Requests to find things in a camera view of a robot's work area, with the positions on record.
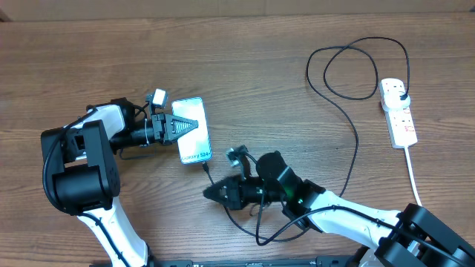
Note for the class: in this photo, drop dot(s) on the Galaxy smartphone with teal screen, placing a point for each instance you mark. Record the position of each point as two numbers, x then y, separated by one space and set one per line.
195 145

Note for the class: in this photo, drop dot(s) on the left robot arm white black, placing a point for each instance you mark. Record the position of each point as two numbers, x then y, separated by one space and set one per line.
80 176

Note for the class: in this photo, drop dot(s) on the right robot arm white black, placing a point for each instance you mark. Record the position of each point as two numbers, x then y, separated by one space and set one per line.
412 237

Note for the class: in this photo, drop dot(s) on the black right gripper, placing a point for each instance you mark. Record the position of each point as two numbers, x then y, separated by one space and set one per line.
237 197

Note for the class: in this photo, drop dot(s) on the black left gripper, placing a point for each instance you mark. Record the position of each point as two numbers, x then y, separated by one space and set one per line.
164 129

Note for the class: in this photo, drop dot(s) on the white charger plug adapter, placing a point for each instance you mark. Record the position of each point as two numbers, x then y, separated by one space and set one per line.
394 101

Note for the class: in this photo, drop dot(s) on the white power strip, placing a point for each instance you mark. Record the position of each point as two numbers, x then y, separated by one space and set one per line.
400 125

